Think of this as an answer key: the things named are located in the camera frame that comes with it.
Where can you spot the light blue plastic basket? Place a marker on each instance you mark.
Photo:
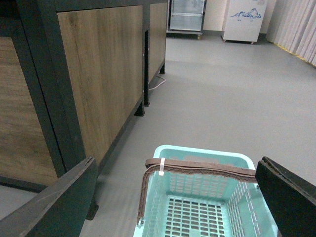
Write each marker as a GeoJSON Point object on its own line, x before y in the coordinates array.
{"type": "Point", "coordinates": [179, 205]}

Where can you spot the brown basket handle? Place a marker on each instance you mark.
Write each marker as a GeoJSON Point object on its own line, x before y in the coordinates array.
{"type": "Point", "coordinates": [190, 168]}

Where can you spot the glass door fridge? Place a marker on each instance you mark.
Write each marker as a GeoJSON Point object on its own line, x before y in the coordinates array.
{"type": "Point", "coordinates": [186, 17]}

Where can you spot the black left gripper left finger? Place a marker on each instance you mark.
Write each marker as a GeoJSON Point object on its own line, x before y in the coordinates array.
{"type": "Point", "coordinates": [58, 211]}

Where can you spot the white curtain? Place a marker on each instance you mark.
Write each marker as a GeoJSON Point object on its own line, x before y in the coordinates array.
{"type": "Point", "coordinates": [293, 28]}

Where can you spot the white chest freezer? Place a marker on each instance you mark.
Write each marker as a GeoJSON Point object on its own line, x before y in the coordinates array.
{"type": "Point", "coordinates": [243, 20]}

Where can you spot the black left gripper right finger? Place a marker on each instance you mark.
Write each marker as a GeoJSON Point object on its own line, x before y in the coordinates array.
{"type": "Point", "coordinates": [290, 199]}

